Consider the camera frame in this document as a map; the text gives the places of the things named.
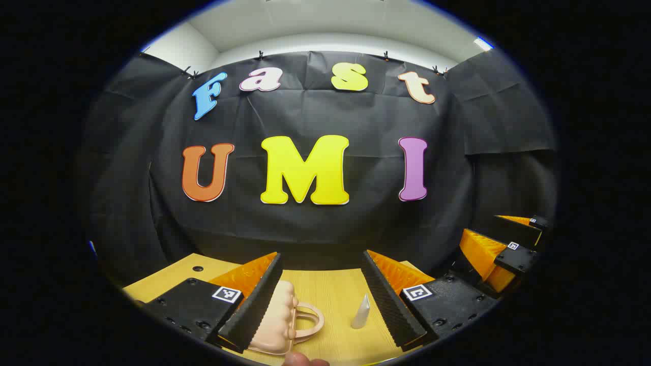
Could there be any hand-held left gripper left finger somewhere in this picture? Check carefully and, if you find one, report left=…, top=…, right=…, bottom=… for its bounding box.
left=144, top=252, right=284, bottom=352

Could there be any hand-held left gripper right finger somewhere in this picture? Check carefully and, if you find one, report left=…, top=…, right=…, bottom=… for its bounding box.
left=362, top=249, right=499, bottom=351

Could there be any pink suitcase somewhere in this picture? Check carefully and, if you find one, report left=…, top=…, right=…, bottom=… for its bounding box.
left=248, top=280, right=326, bottom=356

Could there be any white squeeze tube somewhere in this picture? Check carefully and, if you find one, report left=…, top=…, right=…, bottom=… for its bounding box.
left=350, top=293, right=371, bottom=330

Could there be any black backdrop cloth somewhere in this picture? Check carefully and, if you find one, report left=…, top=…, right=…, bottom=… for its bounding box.
left=84, top=48, right=557, bottom=285

